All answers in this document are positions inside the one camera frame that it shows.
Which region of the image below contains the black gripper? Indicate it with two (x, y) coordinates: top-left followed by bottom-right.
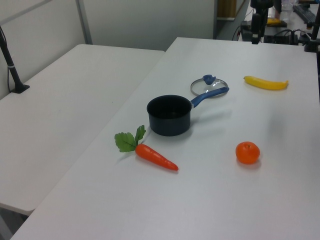
(249, 0), (275, 45)

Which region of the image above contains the glass lid with blue knob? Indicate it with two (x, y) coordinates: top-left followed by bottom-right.
(190, 74), (229, 97)

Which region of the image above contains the dark pot with blue handle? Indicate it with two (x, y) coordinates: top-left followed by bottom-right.
(146, 86), (230, 137)

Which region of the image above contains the yellow object on black tray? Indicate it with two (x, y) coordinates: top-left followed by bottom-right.
(265, 17), (288, 28)

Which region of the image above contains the black electronics box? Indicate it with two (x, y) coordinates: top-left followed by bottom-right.
(263, 34), (299, 46)

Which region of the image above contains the wooden cabinet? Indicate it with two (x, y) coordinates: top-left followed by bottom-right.
(216, 0), (237, 21)

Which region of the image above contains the black keyboard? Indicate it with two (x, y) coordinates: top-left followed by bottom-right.
(292, 4), (319, 25)

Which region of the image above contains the yellow toy banana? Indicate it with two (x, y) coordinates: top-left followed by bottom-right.
(243, 75), (289, 91)

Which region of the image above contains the orange toy mandarin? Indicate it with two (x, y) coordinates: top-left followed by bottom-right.
(235, 141), (261, 165)

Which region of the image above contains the orange toy carrot with leaves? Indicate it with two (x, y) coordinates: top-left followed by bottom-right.
(114, 124), (179, 172)

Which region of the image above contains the white side table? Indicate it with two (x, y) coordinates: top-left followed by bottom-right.
(0, 44), (166, 216)

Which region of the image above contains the black camera stand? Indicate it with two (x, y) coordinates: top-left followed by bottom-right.
(303, 20), (320, 53)

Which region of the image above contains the grey partition post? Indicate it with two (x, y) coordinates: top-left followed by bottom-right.
(75, 0), (94, 46)

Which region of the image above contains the black camera pole with base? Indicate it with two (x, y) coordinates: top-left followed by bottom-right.
(0, 24), (30, 94)

